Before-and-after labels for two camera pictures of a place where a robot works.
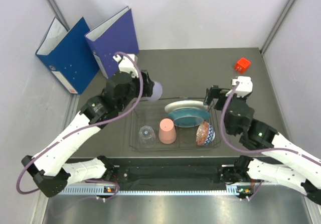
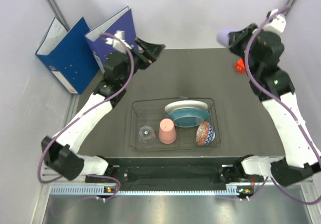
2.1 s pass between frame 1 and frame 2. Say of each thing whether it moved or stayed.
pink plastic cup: stayed
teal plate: stayed
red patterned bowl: stayed
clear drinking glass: stayed
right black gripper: moved
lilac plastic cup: moved
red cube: stayed
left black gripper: moved
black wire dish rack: stayed
